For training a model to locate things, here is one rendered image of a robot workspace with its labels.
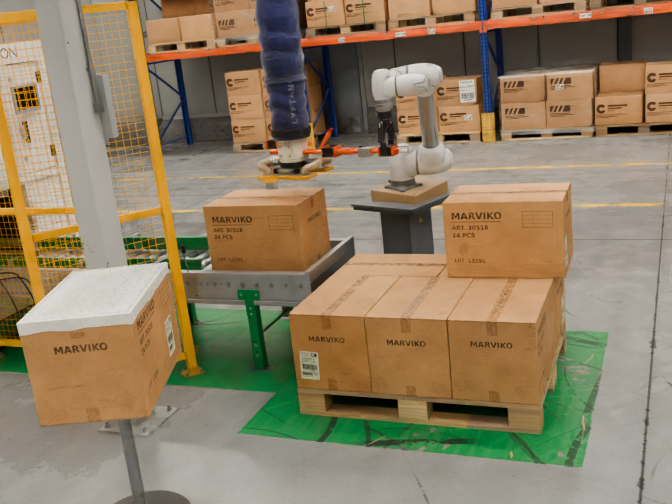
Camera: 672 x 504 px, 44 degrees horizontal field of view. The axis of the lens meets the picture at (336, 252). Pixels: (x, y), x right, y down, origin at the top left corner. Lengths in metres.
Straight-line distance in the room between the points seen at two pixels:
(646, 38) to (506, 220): 8.65
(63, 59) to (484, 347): 2.30
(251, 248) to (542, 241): 1.62
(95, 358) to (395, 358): 1.53
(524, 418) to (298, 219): 1.62
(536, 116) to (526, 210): 7.38
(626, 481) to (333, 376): 1.43
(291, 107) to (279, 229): 0.67
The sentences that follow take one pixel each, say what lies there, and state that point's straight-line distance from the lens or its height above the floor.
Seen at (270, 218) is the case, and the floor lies 0.87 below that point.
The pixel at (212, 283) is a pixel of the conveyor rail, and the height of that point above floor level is 0.53.
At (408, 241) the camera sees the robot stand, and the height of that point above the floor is 0.50.
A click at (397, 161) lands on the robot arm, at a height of 1.00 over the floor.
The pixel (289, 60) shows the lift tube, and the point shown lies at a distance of 4.59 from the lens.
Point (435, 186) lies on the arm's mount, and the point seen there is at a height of 0.82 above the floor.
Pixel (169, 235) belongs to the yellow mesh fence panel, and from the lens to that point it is 4.73.
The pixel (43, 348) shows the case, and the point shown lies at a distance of 3.11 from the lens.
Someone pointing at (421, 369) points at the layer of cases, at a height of 0.29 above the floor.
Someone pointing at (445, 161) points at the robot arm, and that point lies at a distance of 5.21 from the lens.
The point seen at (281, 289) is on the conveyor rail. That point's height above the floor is 0.50.
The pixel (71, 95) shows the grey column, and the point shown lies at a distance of 4.06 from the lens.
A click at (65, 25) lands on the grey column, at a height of 2.00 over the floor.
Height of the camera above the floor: 1.94
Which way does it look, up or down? 16 degrees down
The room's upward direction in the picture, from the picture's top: 6 degrees counter-clockwise
